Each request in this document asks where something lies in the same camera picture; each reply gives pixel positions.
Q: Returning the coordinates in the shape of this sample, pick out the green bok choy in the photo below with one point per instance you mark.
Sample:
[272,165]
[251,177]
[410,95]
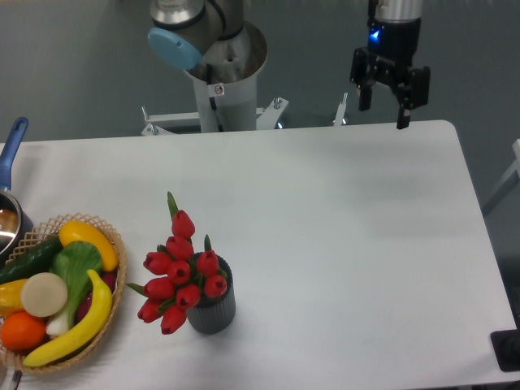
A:
[71,266]

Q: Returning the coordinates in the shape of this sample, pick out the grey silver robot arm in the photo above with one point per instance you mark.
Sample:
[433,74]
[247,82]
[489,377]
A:
[202,23]

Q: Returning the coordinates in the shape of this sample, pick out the orange fruit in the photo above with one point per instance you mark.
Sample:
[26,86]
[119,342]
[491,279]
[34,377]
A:
[22,331]

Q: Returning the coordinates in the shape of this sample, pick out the dark red fruit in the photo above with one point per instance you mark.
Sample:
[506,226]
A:
[109,279]

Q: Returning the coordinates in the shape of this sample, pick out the yellow banana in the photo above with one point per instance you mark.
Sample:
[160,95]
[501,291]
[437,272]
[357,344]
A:
[82,333]

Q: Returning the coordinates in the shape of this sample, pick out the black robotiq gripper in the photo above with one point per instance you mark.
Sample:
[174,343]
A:
[390,48]

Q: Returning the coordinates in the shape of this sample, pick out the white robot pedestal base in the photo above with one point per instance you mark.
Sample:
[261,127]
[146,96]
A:
[224,82]

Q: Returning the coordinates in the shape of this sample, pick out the red tulip bouquet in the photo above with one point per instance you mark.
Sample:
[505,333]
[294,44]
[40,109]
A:
[178,271]

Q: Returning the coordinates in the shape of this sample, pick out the blue handled saucepan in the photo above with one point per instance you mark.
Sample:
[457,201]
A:
[14,221]

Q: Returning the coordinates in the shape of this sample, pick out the green cucumber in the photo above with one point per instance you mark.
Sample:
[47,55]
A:
[33,261]

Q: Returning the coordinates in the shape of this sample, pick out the dark grey ribbed vase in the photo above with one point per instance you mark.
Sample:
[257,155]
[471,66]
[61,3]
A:
[217,305]

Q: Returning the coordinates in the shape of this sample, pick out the woven wicker basket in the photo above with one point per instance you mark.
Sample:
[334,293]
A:
[45,231]

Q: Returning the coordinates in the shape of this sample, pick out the black device at table edge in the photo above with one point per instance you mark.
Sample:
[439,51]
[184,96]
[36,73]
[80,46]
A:
[506,348]

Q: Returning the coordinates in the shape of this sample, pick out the yellow bell pepper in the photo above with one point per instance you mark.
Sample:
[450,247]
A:
[10,297]

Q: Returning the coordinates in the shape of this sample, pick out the white furniture frame right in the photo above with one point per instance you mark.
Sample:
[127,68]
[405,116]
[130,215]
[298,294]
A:
[508,180]

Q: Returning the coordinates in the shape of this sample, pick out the beige round disc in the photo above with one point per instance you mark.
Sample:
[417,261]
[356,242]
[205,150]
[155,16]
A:
[43,294]

